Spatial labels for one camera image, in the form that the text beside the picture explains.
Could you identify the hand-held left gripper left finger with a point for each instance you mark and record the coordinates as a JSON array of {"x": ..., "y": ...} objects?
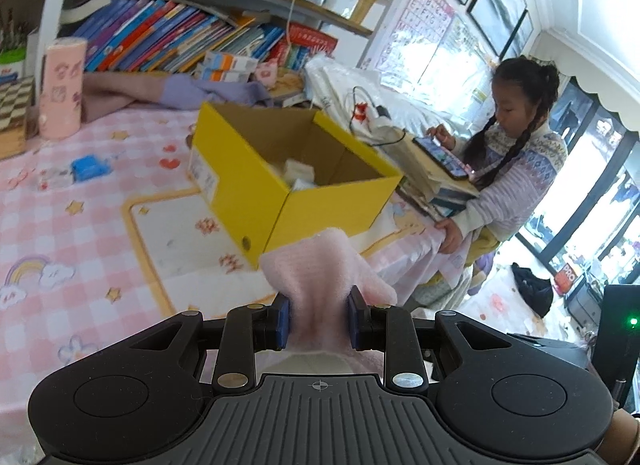
[{"x": 283, "y": 321}]

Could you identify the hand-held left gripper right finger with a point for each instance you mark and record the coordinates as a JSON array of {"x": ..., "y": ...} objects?
[{"x": 354, "y": 319}]

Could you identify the pink fluffy glove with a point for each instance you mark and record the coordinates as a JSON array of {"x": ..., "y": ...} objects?
[{"x": 325, "y": 270}]

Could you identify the yellow cardboard box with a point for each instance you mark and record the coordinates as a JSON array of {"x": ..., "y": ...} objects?
[{"x": 250, "y": 195}]

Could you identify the white eraser block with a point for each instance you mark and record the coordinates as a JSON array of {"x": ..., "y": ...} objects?
[{"x": 299, "y": 171}]

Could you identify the pink checked cloth desktop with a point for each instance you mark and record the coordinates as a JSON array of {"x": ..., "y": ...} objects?
[{"x": 75, "y": 235}]

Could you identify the stack of books under phone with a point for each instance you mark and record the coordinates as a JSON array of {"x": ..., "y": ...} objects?
[{"x": 440, "y": 195}]

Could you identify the black bag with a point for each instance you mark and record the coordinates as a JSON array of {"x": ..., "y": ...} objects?
[{"x": 532, "y": 290}]

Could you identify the smartphone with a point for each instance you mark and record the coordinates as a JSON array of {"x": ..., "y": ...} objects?
[{"x": 442, "y": 155}]

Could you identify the white power strip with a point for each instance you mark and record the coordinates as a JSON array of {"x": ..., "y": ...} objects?
[{"x": 380, "y": 122}]

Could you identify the red sign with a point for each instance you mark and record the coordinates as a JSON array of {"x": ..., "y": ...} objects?
[{"x": 566, "y": 279}]

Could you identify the white cloth pile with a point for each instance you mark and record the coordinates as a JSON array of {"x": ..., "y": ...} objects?
[{"x": 340, "y": 80}]

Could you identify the small blue box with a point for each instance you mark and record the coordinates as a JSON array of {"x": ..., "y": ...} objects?
[{"x": 89, "y": 168}]

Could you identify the orange and blue box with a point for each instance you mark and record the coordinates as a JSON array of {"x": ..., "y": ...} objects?
[
  {"x": 225, "y": 75},
  {"x": 232, "y": 61}
]

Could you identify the pink and purple garment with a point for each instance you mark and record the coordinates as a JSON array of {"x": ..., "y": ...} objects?
[{"x": 150, "y": 90}]

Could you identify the clear plastic packet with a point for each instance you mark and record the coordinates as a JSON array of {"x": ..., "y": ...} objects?
[{"x": 55, "y": 179}]

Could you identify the black device with green light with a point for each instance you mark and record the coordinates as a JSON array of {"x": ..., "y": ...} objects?
[{"x": 622, "y": 345}]

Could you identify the red book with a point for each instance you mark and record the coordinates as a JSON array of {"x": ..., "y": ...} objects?
[{"x": 312, "y": 42}]

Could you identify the row of colourful books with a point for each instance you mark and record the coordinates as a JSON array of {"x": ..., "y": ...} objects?
[{"x": 165, "y": 35}]

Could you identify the pink printed cylinder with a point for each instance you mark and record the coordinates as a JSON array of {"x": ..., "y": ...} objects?
[{"x": 61, "y": 90}]

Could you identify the chessboard box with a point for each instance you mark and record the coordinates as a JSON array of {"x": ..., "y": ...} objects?
[{"x": 15, "y": 115}]

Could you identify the black book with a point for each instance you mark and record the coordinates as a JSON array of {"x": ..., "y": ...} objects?
[{"x": 87, "y": 5}]

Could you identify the alphabet wall poster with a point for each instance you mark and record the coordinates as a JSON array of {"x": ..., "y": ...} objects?
[{"x": 415, "y": 25}]

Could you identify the curved shelf frame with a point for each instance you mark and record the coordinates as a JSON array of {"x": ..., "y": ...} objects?
[{"x": 52, "y": 0}]

